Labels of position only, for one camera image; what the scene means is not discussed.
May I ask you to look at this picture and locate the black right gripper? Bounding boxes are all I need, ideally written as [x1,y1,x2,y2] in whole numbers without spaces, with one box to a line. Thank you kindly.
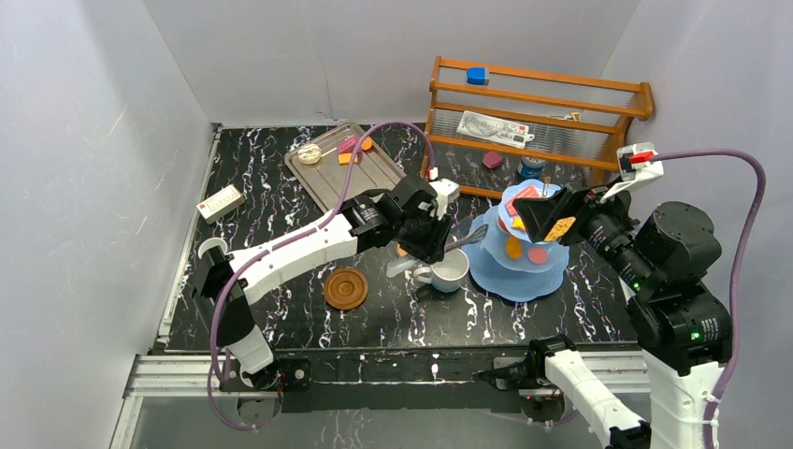
[510,174,656,289]

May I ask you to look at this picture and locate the orange yellow pastry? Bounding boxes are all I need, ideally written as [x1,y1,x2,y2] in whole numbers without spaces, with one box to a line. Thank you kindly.
[511,216,526,232]

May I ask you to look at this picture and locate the brown chocolate chip cookie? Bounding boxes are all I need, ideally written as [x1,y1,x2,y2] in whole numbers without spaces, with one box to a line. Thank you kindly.
[544,216,576,242]

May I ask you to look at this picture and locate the pink layered cake slice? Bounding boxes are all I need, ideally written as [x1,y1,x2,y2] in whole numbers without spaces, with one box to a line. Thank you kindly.
[504,185,543,218]

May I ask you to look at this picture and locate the red sprinkled donut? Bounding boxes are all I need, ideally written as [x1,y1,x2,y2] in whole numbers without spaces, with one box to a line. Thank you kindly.
[497,217,511,236]

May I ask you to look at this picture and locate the pink round macaron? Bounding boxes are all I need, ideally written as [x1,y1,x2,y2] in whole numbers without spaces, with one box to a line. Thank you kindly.
[526,246,549,266]

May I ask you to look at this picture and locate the orange oval pastry piece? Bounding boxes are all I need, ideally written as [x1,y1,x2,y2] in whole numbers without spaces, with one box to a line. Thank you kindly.
[504,237,523,260]

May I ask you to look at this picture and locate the steel food tongs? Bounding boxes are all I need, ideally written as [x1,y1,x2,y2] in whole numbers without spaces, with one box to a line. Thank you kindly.
[385,224,488,278]

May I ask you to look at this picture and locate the white iced round pastry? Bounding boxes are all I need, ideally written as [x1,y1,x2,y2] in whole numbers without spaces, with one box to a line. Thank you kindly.
[297,143,323,166]

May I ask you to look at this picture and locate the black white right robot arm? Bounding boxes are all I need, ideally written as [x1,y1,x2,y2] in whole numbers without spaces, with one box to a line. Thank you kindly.
[475,185,732,448]

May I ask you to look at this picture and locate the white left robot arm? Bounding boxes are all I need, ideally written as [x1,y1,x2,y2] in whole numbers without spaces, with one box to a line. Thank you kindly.
[189,175,460,389]

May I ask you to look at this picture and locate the blue lidded jar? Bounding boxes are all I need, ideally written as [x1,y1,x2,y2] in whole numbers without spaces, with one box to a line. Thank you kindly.
[517,157,547,180]

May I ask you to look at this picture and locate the blue three-tier cake stand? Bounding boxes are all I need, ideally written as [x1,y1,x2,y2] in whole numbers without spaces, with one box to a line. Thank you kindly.
[463,180,570,302]

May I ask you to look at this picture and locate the maroon heart-shaped object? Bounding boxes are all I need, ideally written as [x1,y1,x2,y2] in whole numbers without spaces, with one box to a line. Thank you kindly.
[482,152,503,170]

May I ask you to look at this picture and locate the white ceramic mug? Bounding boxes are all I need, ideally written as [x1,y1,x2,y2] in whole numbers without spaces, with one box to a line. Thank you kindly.
[411,249,469,293]

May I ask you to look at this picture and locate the magenta cake wedge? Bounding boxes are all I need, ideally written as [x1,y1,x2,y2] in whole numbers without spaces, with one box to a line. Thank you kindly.
[336,136,359,154]

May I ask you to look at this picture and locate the steel serving tray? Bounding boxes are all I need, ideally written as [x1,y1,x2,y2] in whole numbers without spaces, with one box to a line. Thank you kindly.
[284,123,405,212]

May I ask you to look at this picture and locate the brown wooden round coaster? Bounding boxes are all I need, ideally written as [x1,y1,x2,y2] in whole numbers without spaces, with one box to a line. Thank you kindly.
[323,268,368,311]

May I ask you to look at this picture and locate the wooden two-tier shelf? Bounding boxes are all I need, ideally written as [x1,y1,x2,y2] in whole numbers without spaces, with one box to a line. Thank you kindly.
[421,56,655,198]

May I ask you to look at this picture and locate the packaged ruler protractor set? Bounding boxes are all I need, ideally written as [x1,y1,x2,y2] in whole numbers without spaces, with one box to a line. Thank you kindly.
[456,110,535,149]

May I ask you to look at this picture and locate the blue block on shelf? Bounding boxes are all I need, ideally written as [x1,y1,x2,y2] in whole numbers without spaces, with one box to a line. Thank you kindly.
[466,66,490,86]

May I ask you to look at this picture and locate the small white cardboard box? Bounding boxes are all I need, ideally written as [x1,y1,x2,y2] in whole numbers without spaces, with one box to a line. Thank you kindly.
[196,185,245,225]

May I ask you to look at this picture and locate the small grey white cup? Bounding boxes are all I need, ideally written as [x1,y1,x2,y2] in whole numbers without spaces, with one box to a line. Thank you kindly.
[197,238,228,258]

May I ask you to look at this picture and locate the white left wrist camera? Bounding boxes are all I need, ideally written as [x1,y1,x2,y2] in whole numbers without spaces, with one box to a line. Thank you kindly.
[427,167,460,220]

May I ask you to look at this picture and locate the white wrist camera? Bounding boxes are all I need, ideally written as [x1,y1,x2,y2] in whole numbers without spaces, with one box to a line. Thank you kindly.
[427,167,460,220]
[599,142,664,204]

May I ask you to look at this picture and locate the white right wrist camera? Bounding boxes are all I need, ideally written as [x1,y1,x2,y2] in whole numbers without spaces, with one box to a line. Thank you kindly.
[599,142,664,204]

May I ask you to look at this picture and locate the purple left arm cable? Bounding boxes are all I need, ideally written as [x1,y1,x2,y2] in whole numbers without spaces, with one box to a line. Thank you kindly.
[206,121,438,433]

